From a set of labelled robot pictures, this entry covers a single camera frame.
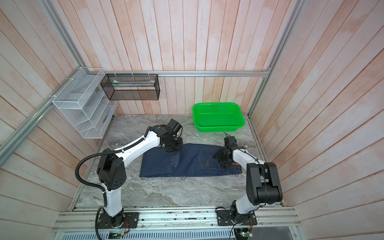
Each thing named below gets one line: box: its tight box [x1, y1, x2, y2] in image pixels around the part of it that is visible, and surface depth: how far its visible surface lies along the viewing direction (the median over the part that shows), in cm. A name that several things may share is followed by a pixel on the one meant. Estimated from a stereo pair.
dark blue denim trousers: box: [139, 143, 243, 178], surface depth 90 cm
